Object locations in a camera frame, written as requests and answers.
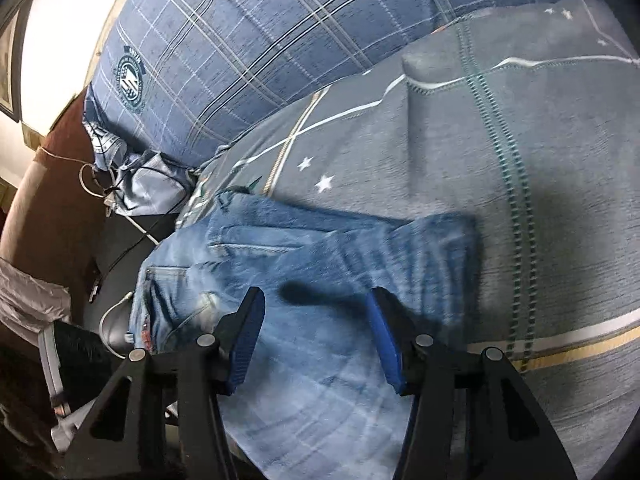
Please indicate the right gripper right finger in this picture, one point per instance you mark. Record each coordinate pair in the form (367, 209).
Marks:
(507, 434)

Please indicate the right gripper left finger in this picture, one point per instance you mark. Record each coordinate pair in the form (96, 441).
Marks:
(158, 415)

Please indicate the light blue denim jeans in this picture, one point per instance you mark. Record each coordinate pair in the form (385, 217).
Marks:
(315, 403)

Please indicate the brown wooden headboard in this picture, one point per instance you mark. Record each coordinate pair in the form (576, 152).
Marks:
(53, 224)

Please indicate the small light blue pillow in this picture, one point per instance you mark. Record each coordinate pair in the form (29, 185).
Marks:
(151, 184)

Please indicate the grey patterned bed sheet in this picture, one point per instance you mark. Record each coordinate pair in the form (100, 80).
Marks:
(527, 118)

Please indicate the blue plaid pillow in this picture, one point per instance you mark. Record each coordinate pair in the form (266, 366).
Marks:
(182, 77)

